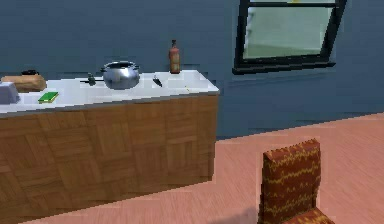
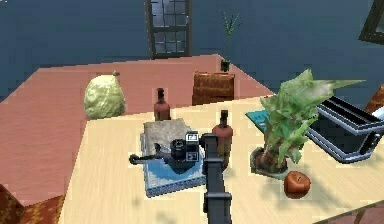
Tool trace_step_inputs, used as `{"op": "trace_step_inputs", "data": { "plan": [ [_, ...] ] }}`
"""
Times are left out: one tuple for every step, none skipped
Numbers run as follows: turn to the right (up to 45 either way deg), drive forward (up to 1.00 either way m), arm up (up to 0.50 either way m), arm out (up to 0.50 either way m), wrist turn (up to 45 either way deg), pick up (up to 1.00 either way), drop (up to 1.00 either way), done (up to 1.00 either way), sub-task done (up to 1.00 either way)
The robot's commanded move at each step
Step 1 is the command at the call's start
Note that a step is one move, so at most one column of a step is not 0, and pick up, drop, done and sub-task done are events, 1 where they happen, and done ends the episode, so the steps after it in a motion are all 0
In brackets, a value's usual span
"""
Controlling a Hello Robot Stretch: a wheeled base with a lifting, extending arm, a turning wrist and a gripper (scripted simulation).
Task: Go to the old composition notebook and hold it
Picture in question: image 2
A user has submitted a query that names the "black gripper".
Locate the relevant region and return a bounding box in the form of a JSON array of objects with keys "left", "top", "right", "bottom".
[{"left": 128, "top": 138, "right": 188, "bottom": 168}]

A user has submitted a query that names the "blue speckled notebook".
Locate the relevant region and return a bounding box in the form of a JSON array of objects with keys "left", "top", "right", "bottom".
[{"left": 140, "top": 132, "right": 208, "bottom": 199}]

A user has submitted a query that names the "grey worn book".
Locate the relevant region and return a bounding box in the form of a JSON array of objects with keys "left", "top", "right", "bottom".
[{"left": 142, "top": 117, "right": 193, "bottom": 156}]

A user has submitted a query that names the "brown glass bottle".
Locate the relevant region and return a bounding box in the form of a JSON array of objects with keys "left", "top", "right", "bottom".
[
  {"left": 153, "top": 87, "right": 172, "bottom": 122},
  {"left": 211, "top": 109, "right": 235, "bottom": 169}
]

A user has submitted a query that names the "brown wooden chair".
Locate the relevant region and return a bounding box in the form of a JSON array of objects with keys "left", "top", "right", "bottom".
[
  {"left": 191, "top": 71, "right": 236, "bottom": 107},
  {"left": 364, "top": 84, "right": 384, "bottom": 115}
]

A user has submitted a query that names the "teal book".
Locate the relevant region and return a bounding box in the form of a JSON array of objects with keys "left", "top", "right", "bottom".
[{"left": 245, "top": 109, "right": 272, "bottom": 133}]

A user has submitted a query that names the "thin plant in black pot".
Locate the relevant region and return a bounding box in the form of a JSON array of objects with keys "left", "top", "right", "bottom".
[{"left": 219, "top": 11, "right": 243, "bottom": 73}]

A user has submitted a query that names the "dark framed window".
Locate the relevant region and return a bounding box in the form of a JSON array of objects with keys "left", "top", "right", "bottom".
[{"left": 144, "top": 0, "right": 193, "bottom": 61}]

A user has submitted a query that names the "green leafy potted plant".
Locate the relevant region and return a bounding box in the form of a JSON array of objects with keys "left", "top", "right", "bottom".
[{"left": 249, "top": 68, "right": 366, "bottom": 181}]

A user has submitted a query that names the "brown patterned chair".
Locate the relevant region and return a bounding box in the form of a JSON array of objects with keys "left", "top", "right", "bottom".
[{"left": 0, "top": 182, "right": 66, "bottom": 224}]

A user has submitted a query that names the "red apple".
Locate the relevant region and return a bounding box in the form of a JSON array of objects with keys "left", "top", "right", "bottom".
[{"left": 283, "top": 170, "right": 312, "bottom": 200}]

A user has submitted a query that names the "black and silver toaster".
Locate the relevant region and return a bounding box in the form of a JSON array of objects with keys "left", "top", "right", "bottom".
[{"left": 304, "top": 95, "right": 384, "bottom": 165}]

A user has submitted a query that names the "dark framed wall picture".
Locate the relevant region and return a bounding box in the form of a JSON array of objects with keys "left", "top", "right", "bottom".
[{"left": 358, "top": 0, "right": 384, "bottom": 46}]

